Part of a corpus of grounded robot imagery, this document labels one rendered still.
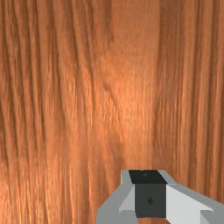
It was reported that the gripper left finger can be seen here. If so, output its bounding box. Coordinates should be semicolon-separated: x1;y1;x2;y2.
96;169;151;224

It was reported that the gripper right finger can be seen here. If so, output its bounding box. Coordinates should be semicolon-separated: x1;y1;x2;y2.
144;169;224;224

